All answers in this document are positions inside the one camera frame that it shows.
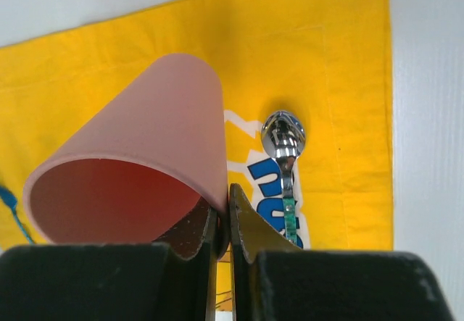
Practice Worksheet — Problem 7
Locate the pink plastic cup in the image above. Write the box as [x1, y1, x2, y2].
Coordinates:
[22, 54, 228, 252]

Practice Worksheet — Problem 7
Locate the yellow Pikachu cloth placemat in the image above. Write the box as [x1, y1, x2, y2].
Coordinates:
[1, 0, 393, 250]

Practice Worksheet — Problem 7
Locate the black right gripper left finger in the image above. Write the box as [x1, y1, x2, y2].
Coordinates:
[1, 199, 218, 320]

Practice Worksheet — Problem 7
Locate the green handled metal spoon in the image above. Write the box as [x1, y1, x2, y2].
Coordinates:
[260, 110, 306, 245]

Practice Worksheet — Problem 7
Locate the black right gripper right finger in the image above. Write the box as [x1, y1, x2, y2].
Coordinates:
[229, 183, 453, 320]

